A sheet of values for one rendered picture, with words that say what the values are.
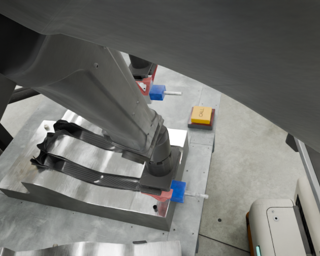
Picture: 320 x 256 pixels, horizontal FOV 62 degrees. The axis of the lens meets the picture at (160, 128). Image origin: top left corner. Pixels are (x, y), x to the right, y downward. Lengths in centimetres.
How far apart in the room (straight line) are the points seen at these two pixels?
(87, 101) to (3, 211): 78
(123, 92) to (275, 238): 115
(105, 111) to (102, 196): 53
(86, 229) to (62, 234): 7
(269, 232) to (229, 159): 64
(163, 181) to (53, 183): 30
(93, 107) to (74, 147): 60
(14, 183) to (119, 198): 33
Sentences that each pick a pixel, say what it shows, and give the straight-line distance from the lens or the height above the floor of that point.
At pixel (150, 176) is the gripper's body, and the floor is 100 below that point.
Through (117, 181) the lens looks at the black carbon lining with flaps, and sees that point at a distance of 72.
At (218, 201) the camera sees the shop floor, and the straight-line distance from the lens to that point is 164.
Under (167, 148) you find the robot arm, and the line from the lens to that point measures 50.
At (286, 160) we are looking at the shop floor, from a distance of 185.
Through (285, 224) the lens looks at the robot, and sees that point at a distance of 133.
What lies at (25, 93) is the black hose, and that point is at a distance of 108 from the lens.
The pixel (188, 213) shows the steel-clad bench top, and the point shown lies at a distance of 73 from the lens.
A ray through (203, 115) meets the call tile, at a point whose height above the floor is 84.
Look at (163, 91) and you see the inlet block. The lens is 81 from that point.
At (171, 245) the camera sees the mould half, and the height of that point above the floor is 86.
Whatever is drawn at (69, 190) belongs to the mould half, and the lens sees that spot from 72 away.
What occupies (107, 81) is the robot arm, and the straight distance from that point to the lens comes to 17.
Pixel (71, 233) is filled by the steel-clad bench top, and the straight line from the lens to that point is 79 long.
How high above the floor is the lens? 147
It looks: 48 degrees down
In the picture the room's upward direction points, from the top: 11 degrees counter-clockwise
